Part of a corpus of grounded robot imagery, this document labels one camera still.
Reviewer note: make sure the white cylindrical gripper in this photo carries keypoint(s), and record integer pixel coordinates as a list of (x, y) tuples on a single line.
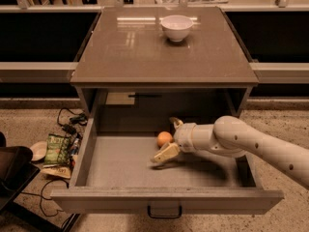
[(184, 136)]

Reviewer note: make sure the orange fruit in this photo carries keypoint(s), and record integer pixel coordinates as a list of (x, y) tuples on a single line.
[(164, 137)]

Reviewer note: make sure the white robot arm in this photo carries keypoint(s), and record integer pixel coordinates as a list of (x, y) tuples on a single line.
[(229, 136)]

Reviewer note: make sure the open grey top drawer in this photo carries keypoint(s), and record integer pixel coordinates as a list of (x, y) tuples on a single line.
[(114, 172)]

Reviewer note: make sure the grey cabinet with glossy top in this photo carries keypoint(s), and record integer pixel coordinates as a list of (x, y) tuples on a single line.
[(128, 51)]

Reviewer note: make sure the black power adapter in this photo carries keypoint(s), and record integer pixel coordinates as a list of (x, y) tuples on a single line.
[(75, 119)]

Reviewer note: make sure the white ceramic bowl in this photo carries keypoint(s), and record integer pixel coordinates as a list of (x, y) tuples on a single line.
[(176, 27)]

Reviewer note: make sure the green chip bag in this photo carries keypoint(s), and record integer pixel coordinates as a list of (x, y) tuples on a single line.
[(57, 150)]

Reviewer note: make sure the brown snack packet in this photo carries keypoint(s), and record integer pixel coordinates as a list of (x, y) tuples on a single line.
[(59, 171)]

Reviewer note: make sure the white paper plate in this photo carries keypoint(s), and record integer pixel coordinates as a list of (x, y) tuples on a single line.
[(39, 150)]

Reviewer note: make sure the black chair base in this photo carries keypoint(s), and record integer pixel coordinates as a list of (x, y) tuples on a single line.
[(16, 173)]

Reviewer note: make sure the black drawer handle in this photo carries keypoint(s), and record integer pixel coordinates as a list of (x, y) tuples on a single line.
[(164, 213)]

